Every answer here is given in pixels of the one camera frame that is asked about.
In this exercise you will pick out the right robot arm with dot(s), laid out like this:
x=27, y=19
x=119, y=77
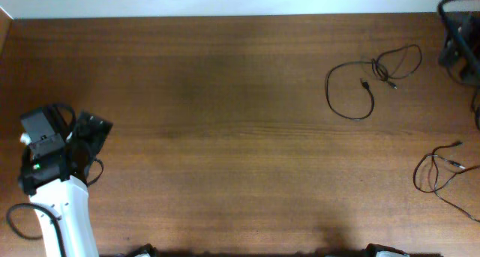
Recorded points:
x=461, y=46

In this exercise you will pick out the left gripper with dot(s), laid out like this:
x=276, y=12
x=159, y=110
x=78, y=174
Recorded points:
x=97, y=138

